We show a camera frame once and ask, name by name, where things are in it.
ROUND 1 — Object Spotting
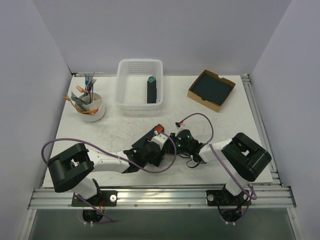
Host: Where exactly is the orange plastic spoon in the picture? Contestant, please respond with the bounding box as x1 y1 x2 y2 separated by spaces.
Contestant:
155 125 164 133

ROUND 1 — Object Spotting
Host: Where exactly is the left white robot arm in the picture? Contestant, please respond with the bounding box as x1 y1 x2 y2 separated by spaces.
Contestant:
48 140 165 206

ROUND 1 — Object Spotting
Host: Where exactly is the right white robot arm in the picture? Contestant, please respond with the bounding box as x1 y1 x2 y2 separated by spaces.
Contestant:
170 128 272 205

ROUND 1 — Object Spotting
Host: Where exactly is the brown cardboard napkin box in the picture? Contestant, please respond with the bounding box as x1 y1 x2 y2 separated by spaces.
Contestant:
187 70 236 113

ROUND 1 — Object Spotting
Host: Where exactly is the dark rolled napkin bundle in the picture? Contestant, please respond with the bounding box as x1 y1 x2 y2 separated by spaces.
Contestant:
147 80 157 104

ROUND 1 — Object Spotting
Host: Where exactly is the white perforated plastic basket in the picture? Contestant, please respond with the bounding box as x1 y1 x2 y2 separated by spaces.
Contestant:
113 58 164 111

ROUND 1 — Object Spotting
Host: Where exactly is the white utensil holder cup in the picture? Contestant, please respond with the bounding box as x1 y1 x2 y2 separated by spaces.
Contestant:
75 92 106 123

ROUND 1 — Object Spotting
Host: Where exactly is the silver metal fork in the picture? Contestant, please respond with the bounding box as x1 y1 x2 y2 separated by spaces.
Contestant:
84 73 97 96

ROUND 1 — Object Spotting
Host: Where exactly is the orange plastic fork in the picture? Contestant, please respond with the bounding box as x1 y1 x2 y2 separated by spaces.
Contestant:
76 85 85 93

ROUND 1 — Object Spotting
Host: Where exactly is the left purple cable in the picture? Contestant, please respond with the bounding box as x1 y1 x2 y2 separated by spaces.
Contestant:
40 132 177 223

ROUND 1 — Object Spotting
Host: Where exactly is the aluminium frame rail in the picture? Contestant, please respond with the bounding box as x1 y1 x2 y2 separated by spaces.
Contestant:
28 186 296 210

